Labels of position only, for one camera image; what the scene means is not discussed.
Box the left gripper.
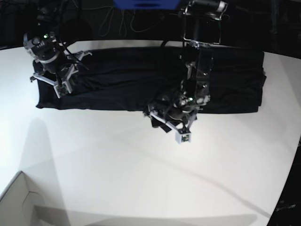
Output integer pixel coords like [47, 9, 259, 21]
[143, 104, 199, 134]

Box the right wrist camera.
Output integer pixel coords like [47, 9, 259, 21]
[54, 84, 69, 98]

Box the blue box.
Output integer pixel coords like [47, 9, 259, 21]
[113, 0, 180, 10]

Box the black t-shirt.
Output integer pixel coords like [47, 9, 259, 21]
[37, 47, 266, 114]

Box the white cardboard box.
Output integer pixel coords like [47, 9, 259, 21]
[0, 171, 70, 226]

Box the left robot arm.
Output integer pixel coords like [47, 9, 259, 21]
[144, 0, 228, 144]

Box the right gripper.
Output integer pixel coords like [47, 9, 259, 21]
[30, 50, 92, 91]

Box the grey looped cable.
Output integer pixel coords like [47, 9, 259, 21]
[97, 4, 165, 37]

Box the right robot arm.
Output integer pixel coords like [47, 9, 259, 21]
[23, 0, 92, 97]

